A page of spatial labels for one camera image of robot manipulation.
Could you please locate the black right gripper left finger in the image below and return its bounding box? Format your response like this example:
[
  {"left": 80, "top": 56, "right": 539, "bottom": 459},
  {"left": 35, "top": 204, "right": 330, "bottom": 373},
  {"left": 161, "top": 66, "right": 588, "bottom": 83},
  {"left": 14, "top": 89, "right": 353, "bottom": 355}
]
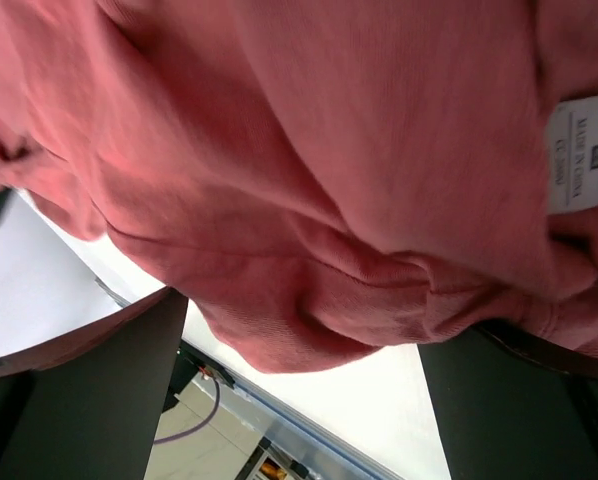
[{"left": 0, "top": 289, "right": 188, "bottom": 480}]

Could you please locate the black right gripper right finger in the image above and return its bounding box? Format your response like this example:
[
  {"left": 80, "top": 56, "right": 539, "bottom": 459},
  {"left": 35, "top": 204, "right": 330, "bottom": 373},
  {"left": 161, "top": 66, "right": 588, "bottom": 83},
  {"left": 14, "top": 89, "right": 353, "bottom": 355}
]
[{"left": 418, "top": 321, "right": 598, "bottom": 480}]

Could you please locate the pink t-shirt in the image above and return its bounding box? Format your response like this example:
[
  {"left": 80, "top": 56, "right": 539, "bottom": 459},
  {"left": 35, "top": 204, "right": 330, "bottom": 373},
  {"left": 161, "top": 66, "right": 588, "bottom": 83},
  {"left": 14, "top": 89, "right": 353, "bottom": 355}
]
[{"left": 0, "top": 1, "right": 598, "bottom": 373}]

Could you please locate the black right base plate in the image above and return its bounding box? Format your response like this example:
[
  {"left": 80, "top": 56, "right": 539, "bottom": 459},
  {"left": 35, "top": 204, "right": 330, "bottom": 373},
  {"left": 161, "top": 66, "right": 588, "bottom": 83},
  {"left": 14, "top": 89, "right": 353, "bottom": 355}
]
[{"left": 162, "top": 340, "right": 235, "bottom": 413}]

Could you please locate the white slotted cable duct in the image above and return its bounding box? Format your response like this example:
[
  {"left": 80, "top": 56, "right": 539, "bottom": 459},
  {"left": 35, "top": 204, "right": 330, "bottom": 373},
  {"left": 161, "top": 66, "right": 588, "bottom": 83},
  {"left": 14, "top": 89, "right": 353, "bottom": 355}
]
[{"left": 93, "top": 277, "right": 405, "bottom": 480}]

